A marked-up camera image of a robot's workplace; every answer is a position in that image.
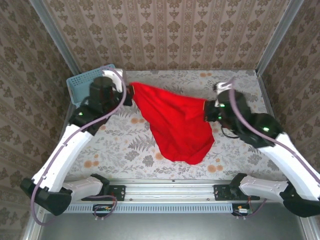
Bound red t-shirt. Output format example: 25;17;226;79
129;81;216;166

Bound light blue plastic basket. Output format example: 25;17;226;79
66;63;118;106

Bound floral tablecloth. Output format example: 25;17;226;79
62;69;283;181

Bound small circuit board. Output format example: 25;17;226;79
92;203;113;217
231;203;252;216

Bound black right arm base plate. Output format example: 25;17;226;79
213;184;261;202

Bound aluminium mounting rail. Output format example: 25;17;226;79
59;178;276;202

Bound aluminium frame post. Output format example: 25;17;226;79
28;0;81;76
256;0;305;76

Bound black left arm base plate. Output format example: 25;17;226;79
81;184;126;202

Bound white slotted cable duct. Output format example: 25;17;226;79
66;202;234;214

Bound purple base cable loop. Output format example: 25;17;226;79
236;197;267;221
92;194;118;221

